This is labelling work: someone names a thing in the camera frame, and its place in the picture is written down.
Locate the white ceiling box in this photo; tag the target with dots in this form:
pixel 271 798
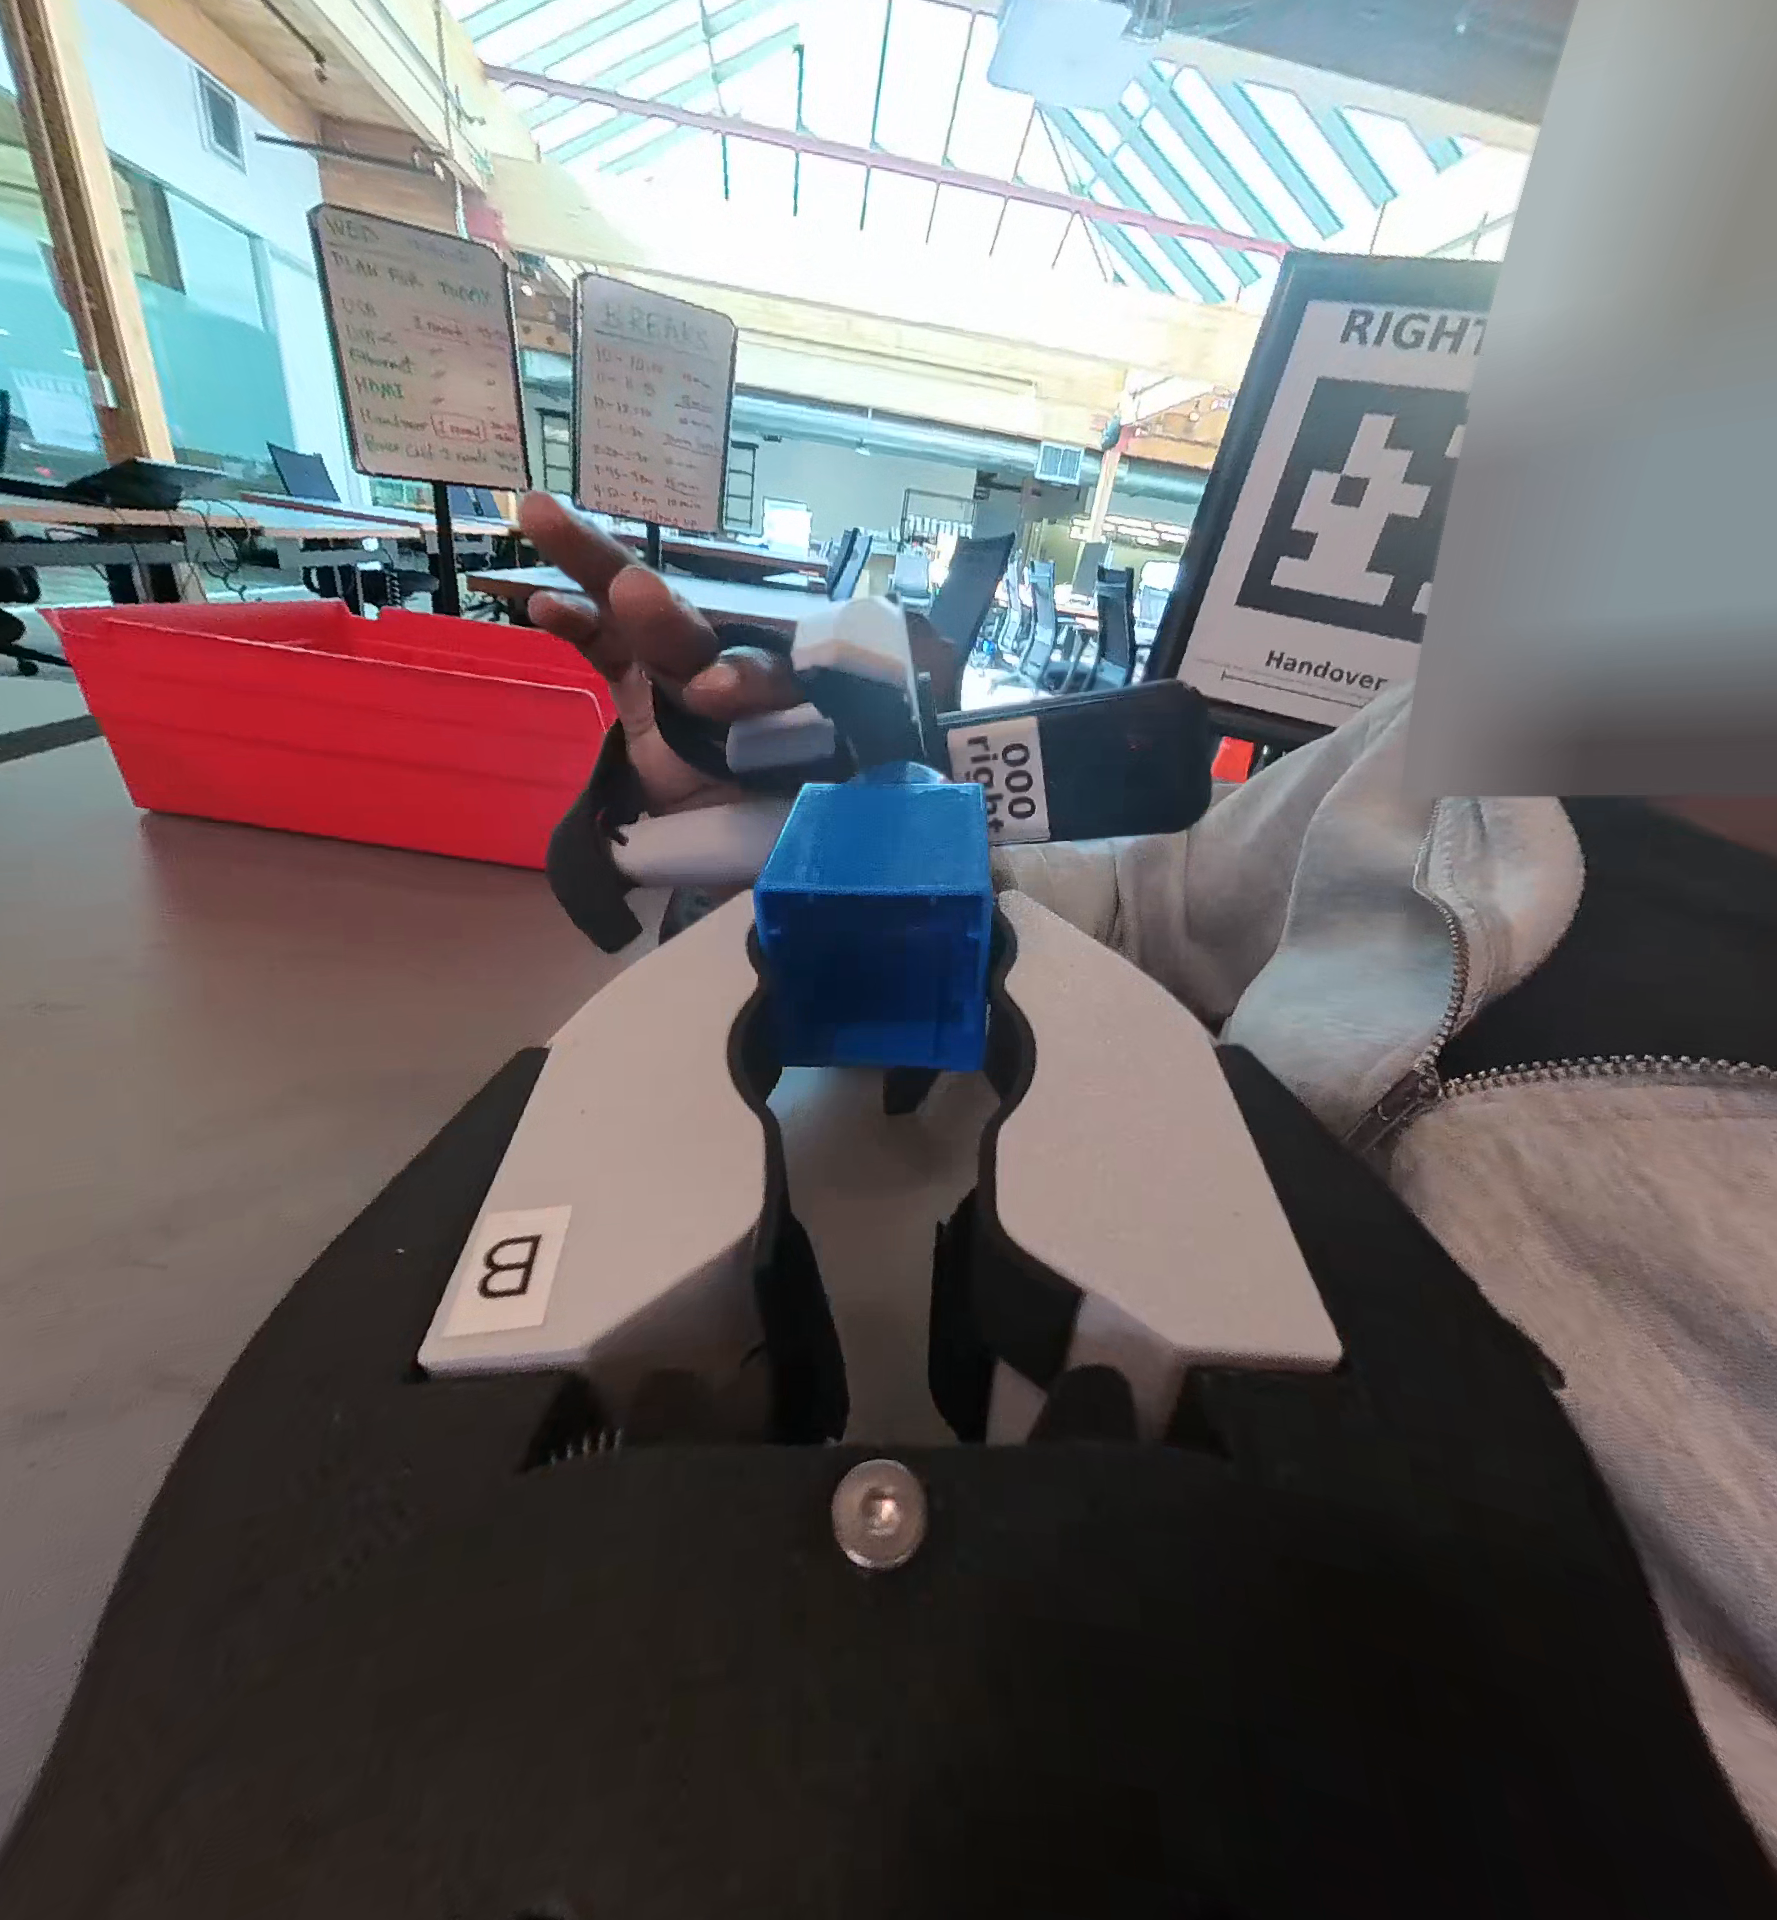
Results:
pixel 1061 45

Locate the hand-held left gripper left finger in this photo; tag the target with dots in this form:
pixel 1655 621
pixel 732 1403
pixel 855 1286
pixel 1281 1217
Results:
pixel 633 1169

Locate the person's black shirt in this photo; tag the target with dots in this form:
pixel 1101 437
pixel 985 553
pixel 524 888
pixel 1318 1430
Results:
pixel 1697 931

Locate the person's right forearm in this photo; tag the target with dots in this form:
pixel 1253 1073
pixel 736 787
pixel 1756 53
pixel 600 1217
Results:
pixel 1128 916

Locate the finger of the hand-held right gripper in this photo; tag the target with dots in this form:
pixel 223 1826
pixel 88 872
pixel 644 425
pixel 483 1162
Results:
pixel 783 743
pixel 866 637

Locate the black white marker sign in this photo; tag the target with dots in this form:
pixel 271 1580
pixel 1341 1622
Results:
pixel 1322 497

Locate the red plastic bin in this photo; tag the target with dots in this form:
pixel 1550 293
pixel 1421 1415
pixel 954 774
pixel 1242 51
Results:
pixel 349 735

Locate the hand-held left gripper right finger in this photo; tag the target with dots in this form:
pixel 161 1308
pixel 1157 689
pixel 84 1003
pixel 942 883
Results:
pixel 1157 1186

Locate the black tape strip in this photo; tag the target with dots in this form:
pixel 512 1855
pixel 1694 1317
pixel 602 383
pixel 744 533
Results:
pixel 2 751

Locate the dark office chair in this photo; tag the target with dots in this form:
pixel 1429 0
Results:
pixel 971 600

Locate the person's right hand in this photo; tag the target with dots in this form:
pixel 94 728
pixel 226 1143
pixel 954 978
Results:
pixel 647 631

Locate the blue cube with round knob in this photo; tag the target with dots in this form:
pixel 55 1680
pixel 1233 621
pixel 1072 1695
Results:
pixel 873 947

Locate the wooden pillar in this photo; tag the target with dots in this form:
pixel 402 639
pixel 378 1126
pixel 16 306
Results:
pixel 86 240

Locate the grey board on stand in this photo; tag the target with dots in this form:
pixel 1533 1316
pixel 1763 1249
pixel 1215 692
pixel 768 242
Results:
pixel 422 344
pixel 656 399

